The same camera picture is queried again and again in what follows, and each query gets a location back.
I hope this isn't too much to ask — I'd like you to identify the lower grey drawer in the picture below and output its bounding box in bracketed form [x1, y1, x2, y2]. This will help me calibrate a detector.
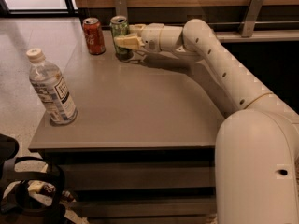
[71, 198, 216, 218]

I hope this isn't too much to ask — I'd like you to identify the small snack packet on floor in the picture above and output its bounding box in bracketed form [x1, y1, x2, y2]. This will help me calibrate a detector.
[28, 180, 56, 195]

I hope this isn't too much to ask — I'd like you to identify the metal wall bracket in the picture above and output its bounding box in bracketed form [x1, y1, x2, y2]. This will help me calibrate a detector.
[114, 0, 128, 17]
[239, 0, 264, 37]

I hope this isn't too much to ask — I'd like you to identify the black strap bag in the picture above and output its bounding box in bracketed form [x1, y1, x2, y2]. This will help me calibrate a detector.
[0, 134, 65, 224]

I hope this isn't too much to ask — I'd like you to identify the right metal wall bracket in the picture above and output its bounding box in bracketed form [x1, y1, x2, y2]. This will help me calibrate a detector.
[239, 0, 264, 37]

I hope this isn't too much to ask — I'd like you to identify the grey drawer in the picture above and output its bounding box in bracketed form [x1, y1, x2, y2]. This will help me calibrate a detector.
[60, 162, 215, 190]
[71, 198, 216, 218]

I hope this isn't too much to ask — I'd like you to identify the clear plastic water bottle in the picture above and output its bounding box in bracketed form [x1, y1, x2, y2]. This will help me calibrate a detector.
[26, 48, 78, 125]

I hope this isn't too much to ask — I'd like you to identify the red coke can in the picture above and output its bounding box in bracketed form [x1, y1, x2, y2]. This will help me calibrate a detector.
[82, 18, 106, 55]

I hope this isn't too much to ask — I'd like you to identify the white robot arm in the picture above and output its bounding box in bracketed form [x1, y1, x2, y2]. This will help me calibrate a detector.
[114, 19, 299, 224]

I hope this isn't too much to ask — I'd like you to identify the green soda can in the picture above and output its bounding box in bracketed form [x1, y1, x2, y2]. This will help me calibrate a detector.
[110, 15, 129, 59]

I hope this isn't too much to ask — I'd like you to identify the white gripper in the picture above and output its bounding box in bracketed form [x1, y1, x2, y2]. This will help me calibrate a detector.
[114, 23, 164, 51]

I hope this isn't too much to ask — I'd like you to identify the left metal wall bracket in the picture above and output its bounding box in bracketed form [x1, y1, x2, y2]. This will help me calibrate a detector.
[114, 0, 128, 17]

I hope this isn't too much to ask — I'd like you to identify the upper grey drawer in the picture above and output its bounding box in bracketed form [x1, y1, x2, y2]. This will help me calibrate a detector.
[60, 162, 215, 190]

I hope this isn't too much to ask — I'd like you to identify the grey drawer cabinet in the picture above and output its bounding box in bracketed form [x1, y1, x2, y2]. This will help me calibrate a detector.
[29, 34, 224, 224]

